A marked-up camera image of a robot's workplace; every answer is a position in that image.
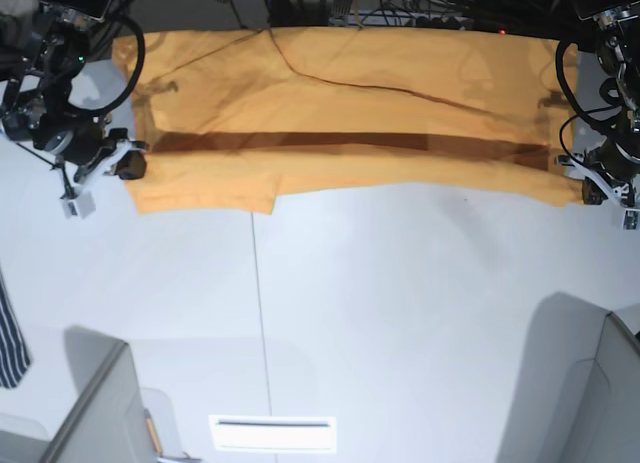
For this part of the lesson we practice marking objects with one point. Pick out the orange T-shirt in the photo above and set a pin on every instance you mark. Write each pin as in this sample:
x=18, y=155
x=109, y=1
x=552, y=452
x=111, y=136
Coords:
x=235, y=119

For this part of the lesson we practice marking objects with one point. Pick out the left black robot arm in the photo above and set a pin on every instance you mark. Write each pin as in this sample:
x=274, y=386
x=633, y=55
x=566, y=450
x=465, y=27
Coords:
x=615, y=38

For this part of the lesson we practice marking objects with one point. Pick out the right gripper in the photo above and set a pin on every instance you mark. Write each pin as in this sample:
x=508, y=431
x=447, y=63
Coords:
x=84, y=151

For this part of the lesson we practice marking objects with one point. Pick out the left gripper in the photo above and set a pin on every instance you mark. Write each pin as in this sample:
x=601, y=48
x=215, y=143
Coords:
x=608, y=172

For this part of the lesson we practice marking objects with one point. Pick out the black power strip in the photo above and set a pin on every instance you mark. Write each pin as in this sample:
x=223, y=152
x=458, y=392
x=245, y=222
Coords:
x=403, y=19

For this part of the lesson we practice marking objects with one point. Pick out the left grey bin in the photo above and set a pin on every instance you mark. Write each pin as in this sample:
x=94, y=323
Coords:
x=114, y=419

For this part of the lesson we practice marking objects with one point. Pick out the grey bin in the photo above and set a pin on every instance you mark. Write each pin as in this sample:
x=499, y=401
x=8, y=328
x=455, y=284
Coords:
x=577, y=395
x=114, y=419

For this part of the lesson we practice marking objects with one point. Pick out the navy white striped shirt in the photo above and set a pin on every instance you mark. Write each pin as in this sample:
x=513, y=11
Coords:
x=15, y=357

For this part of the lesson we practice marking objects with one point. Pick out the white paper label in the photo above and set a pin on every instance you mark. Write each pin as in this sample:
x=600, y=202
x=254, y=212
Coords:
x=277, y=435

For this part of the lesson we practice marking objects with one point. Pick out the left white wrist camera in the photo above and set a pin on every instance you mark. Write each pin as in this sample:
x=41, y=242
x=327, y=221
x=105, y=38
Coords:
x=630, y=219

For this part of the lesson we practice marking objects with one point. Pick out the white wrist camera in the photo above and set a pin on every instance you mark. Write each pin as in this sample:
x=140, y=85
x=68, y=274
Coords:
x=630, y=219
x=80, y=205

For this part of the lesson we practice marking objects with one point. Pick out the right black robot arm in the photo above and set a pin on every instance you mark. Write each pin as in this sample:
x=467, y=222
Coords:
x=36, y=111

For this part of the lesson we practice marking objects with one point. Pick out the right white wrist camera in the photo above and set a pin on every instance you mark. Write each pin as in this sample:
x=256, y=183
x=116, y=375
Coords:
x=80, y=205

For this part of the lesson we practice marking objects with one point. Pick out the right grey bin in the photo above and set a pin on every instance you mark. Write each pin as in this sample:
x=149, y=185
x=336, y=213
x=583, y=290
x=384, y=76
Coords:
x=577, y=395

